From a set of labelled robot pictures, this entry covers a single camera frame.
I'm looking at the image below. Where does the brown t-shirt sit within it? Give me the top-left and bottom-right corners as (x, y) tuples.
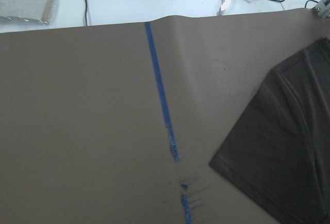
(209, 38), (329, 223)

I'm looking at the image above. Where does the brown paper table cover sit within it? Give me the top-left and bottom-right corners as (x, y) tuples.
(1, 9), (329, 223)

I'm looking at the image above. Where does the aluminium frame post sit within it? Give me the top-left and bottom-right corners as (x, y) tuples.
(312, 0), (329, 19)

